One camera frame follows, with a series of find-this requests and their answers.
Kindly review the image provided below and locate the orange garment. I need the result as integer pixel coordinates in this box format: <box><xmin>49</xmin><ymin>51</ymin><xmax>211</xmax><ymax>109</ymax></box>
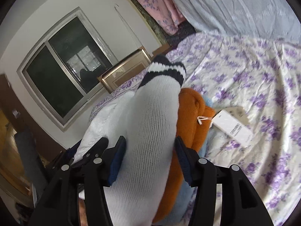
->
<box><xmin>153</xmin><ymin>88</ymin><xmax>216</xmax><ymax>223</ymax></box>

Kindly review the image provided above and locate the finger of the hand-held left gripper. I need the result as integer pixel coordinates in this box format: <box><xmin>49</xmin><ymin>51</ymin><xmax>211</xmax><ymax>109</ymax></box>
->
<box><xmin>70</xmin><ymin>137</ymin><xmax>109</xmax><ymax>169</ymax></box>

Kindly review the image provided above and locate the white flat box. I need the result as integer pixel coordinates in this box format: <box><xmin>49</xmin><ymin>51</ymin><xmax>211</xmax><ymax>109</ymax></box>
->
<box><xmin>212</xmin><ymin>109</ymin><xmax>254</xmax><ymax>144</ymax></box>

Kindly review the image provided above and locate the white fluffy garment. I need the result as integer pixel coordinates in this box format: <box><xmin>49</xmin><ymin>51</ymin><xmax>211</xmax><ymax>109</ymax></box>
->
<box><xmin>74</xmin><ymin>91</ymin><xmax>135</xmax><ymax>165</ymax></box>

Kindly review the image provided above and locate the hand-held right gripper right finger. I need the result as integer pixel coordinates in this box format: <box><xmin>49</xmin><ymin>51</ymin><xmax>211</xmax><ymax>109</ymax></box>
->
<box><xmin>174</xmin><ymin>136</ymin><xmax>274</xmax><ymax>226</ymax></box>

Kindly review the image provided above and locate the purple floral bedsheet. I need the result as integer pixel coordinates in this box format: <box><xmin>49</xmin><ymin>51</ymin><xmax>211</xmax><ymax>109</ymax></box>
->
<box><xmin>90</xmin><ymin>32</ymin><xmax>301</xmax><ymax>218</ymax></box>

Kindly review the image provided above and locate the white lace cover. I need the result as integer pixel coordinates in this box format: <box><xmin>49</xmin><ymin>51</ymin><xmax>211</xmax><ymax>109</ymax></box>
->
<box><xmin>157</xmin><ymin>0</ymin><xmax>301</xmax><ymax>44</ymax></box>

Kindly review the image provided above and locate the white sweater with navy trim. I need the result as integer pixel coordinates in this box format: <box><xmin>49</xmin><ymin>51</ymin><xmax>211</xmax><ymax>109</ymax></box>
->
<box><xmin>103</xmin><ymin>55</ymin><xmax>187</xmax><ymax>226</ymax></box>

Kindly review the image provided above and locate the aluminium framed window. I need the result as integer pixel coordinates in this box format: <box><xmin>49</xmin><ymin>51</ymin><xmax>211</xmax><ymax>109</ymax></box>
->
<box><xmin>16</xmin><ymin>7</ymin><xmax>119</xmax><ymax>132</ymax></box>

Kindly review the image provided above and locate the white garment tag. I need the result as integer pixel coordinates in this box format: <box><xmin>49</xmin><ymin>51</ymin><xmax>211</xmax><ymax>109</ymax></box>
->
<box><xmin>196</xmin><ymin>115</ymin><xmax>212</xmax><ymax>126</ymax></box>

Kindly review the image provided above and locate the pink floral quilt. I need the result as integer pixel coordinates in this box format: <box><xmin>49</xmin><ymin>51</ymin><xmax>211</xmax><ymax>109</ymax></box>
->
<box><xmin>126</xmin><ymin>0</ymin><xmax>186</xmax><ymax>35</ymax></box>

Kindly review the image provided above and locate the light blue garment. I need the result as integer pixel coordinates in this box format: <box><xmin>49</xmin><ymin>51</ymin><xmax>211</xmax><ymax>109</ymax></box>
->
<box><xmin>173</xmin><ymin>96</ymin><xmax>214</xmax><ymax>226</ymax></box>

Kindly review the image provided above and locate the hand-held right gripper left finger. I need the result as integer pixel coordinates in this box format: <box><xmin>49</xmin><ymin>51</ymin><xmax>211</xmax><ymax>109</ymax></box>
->
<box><xmin>28</xmin><ymin>135</ymin><xmax>127</xmax><ymax>226</ymax></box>

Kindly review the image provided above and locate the wooden door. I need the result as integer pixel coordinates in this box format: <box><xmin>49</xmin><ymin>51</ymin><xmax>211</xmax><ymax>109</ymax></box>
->
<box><xmin>0</xmin><ymin>108</ymin><xmax>31</xmax><ymax>196</ymax></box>

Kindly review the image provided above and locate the black patterned cloth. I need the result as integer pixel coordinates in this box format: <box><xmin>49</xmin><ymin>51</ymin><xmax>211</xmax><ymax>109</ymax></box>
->
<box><xmin>169</xmin><ymin>20</ymin><xmax>197</xmax><ymax>50</ymax></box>

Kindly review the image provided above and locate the dark green patterned cloth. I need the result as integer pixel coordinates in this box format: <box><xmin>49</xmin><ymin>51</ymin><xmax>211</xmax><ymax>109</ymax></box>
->
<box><xmin>128</xmin><ymin>0</ymin><xmax>172</xmax><ymax>49</ymax></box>

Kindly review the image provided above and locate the golden wooden headboard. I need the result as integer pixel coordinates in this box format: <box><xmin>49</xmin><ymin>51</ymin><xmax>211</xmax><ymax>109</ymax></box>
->
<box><xmin>97</xmin><ymin>43</ymin><xmax>170</xmax><ymax>93</ymax></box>

